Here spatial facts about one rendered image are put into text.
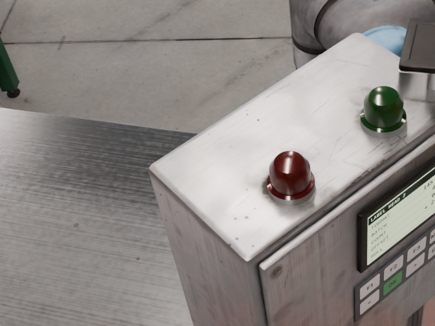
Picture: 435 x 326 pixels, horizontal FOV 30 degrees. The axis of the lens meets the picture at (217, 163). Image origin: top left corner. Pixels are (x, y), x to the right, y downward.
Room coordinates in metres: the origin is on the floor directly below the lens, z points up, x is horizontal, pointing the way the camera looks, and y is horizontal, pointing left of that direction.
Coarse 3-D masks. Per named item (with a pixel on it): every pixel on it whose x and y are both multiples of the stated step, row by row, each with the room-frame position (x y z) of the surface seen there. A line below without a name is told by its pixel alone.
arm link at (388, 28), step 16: (336, 0) 0.73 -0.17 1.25; (352, 0) 0.72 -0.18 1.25; (368, 0) 0.72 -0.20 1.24; (384, 0) 0.71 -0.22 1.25; (400, 0) 0.70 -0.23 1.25; (416, 0) 0.70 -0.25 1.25; (320, 16) 0.72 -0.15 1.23; (336, 16) 0.71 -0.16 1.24; (352, 16) 0.70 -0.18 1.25; (368, 16) 0.69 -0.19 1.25; (384, 16) 0.68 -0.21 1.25; (400, 16) 0.68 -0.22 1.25; (416, 16) 0.68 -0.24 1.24; (432, 16) 0.68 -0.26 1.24; (320, 32) 0.71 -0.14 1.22; (336, 32) 0.69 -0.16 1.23; (352, 32) 0.68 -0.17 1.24; (368, 32) 0.66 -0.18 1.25; (384, 32) 0.66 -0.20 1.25; (400, 32) 0.65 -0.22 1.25; (400, 48) 0.64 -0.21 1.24
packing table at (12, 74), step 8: (0, 40) 2.18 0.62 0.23; (0, 48) 2.16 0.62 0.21; (0, 56) 2.14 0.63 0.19; (8, 56) 2.19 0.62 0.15; (0, 64) 2.14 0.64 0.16; (8, 64) 2.17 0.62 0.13; (0, 72) 2.15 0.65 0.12; (8, 72) 2.15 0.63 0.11; (0, 80) 2.15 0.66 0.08; (8, 80) 2.14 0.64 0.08; (16, 80) 2.17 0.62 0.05; (8, 88) 2.15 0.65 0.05; (16, 88) 2.15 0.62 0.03; (8, 96) 2.15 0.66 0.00; (16, 96) 2.15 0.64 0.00
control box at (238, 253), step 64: (320, 64) 0.38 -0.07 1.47; (384, 64) 0.37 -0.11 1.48; (256, 128) 0.33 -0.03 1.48; (320, 128) 0.32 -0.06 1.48; (192, 192) 0.29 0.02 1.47; (256, 192) 0.29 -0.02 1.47; (320, 192) 0.28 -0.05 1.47; (384, 192) 0.28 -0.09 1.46; (192, 256) 0.29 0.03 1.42; (256, 256) 0.24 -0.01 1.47; (320, 256) 0.26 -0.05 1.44; (384, 256) 0.28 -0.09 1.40; (192, 320) 0.32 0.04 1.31; (256, 320) 0.24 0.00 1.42; (320, 320) 0.26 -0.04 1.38; (384, 320) 0.28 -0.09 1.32
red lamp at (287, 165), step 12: (276, 156) 0.29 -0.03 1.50; (288, 156) 0.29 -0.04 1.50; (300, 156) 0.29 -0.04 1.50; (276, 168) 0.28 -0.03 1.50; (288, 168) 0.28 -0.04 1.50; (300, 168) 0.28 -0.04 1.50; (276, 180) 0.28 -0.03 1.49; (288, 180) 0.27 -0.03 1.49; (300, 180) 0.27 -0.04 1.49; (312, 180) 0.28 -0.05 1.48; (276, 192) 0.28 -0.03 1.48; (288, 192) 0.27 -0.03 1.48; (300, 192) 0.27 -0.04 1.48; (312, 192) 0.28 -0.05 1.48; (288, 204) 0.27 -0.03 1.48
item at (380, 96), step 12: (372, 96) 0.32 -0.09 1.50; (384, 96) 0.32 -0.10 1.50; (396, 96) 0.32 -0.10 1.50; (372, 108) 0.31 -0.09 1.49; (384, 108) 0.31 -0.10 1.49; (396, 108) 0.31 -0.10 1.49; (360, 120) 0.32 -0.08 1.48; (372, 120) 0.31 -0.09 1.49; (384, 120) 0.31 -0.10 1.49; (396, 120) 0.31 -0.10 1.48; (372, 132) 0.31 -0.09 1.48; (384, 132) 0.31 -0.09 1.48; (396, 132) 0.31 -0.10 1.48
